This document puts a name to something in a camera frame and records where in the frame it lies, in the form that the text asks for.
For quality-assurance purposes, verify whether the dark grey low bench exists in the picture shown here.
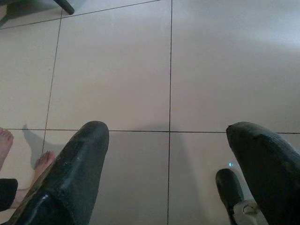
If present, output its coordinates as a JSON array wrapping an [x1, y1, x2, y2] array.
[[0, 0, 75, 28]]

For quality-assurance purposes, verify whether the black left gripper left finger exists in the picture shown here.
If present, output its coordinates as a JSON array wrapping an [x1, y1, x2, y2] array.
[[9, 120, 110, 225]]

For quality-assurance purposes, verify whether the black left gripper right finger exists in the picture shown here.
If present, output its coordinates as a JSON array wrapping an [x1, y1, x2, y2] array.
[[226, 121, 300, 225]]

